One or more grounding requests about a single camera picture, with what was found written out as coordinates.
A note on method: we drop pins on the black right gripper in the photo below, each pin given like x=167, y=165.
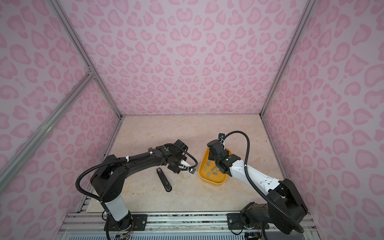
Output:
x=210, y=154

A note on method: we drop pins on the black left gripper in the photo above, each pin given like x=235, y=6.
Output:
x=177, y=169

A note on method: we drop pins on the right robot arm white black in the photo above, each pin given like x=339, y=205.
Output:
x=284, y=206

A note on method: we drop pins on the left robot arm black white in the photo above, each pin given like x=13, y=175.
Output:
x=109, y=178

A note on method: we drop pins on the black stapler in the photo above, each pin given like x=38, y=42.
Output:
x=165, y=182

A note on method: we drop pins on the yellow plastic tray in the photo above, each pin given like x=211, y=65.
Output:
x=209, y=172

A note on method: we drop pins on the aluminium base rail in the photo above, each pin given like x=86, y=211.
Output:
x=179, y=226

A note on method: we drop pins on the aluminium frame rail left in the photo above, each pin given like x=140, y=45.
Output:
x=42, y=61

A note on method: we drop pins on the aluminium frame rail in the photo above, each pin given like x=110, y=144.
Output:
x=297, y=34
x=42, y=61

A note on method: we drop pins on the aluminium frame rail right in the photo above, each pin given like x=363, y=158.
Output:
x=297, y=34

